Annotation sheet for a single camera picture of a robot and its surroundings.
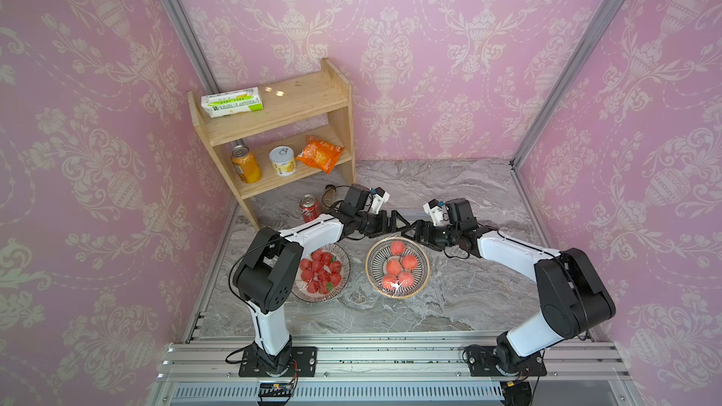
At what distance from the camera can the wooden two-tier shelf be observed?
719 millimetres

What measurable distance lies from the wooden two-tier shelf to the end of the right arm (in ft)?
1.05

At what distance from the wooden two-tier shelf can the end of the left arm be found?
0.70 feet

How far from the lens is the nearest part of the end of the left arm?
0.80 metres
